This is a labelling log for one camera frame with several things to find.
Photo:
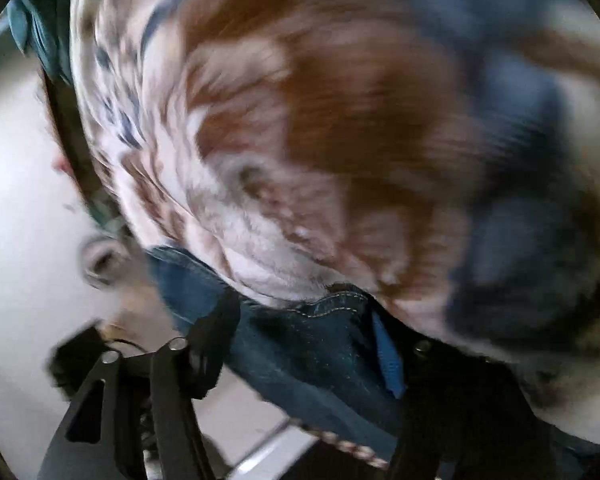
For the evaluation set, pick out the dark blue jeans pants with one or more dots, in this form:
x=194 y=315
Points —
x=300 y=355

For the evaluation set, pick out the teal quilt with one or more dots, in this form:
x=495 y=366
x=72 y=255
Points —
x=40 y=25

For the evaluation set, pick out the floral bed blanket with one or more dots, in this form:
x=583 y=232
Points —
x=330 y=110

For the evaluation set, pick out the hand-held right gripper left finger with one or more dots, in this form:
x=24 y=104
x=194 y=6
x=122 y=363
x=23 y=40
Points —
x=172 y=390

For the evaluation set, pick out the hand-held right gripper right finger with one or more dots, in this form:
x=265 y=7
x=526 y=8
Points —
x=387 y=355

